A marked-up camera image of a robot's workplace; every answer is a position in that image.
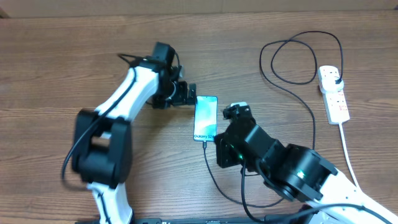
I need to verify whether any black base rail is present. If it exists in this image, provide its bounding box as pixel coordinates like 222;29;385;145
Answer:
75;214;314;224

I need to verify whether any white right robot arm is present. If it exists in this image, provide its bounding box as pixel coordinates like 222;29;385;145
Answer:
215;104;397;223

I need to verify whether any Samsung smartphone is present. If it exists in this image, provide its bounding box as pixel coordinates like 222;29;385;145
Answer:
193;96;218;141

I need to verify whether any white power strip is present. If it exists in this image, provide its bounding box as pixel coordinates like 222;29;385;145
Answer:
317;65;351;125

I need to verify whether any white charger adapter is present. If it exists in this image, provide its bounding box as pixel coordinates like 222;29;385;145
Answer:
319;76;345;94

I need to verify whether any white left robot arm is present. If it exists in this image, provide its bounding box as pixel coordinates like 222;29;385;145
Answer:
61;42;197;223

